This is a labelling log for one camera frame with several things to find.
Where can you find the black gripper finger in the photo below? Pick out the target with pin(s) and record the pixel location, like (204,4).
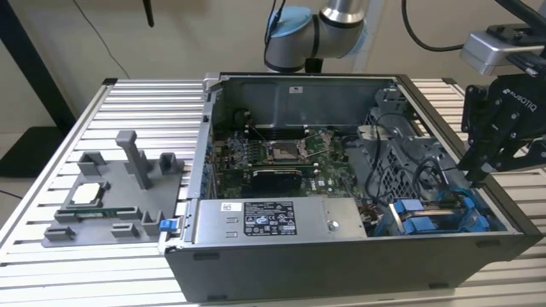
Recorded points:
(478,153)
(525,156)

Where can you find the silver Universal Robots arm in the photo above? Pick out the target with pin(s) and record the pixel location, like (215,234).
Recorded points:
(298,44)

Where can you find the blue plastic disk carrier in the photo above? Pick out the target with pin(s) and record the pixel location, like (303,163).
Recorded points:
(418,224)

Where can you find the gray disk bay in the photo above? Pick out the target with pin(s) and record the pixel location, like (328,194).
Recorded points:
(386,224)

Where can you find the gray perforated metal cage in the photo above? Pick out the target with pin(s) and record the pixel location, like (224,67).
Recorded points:
(400,179)

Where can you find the green motherboard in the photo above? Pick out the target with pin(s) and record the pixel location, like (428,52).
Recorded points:
(332,172)

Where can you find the CPU socket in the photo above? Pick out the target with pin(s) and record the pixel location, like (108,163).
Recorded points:
(283,150)

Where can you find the black graphics card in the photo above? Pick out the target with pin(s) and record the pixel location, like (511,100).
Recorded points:
(276,184)

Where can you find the black open PC case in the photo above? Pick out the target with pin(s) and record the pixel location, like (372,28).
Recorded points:
(319,272)

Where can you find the silver power supply unit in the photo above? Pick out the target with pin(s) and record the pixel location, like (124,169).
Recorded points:
(212,224)

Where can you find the blue case latch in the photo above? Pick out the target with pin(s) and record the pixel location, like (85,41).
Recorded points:
(167,224)

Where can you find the gray plastic parts rack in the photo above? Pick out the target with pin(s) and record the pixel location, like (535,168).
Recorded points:
(128,198)

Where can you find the green RAM stick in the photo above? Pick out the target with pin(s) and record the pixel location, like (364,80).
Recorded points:
(108,211)

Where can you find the silver CPU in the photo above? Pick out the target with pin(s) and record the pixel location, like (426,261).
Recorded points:
(87,193)

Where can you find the black flat floor base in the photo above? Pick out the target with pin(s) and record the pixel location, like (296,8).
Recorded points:
(29,153)

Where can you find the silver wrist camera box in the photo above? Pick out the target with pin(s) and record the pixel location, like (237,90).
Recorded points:
(490,48)

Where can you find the black slanted post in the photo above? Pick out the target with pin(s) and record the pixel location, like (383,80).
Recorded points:
(29,54)

